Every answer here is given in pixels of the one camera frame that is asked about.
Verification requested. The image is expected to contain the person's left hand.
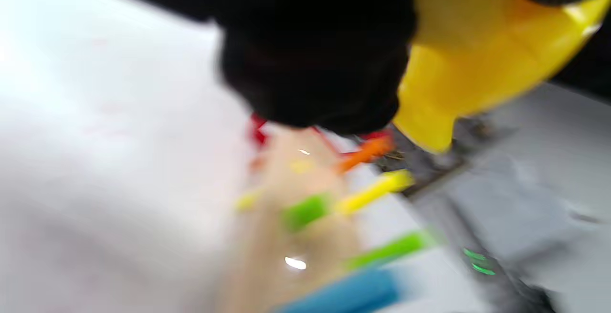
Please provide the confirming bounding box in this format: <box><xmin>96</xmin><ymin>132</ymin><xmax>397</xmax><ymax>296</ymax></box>
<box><xmin>81</xmin><ymin>0</ymin><xmax>611</xmax><ymax>135</ymax></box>

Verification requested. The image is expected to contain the set of colourful pegs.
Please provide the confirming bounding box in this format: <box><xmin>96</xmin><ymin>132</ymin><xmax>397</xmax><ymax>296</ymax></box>
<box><xmin>234</xmin><ymin>136</ymin><xmax>437</xmax><ymax>313</ymax></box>

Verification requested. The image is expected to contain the yellow toy hammer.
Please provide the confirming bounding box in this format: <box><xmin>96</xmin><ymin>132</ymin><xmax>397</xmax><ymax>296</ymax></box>
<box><xmin>390</xmin><ymin>0</ymin><xmax>611</xmax><ymax>155</ymax></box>

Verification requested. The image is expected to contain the rainbow wooden hammer bench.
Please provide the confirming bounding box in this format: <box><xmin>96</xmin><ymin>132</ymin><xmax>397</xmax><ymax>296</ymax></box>
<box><xmin>210</xmin><ymin>113</ymin><xmax>397</xmax><ymax>313</ymax></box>

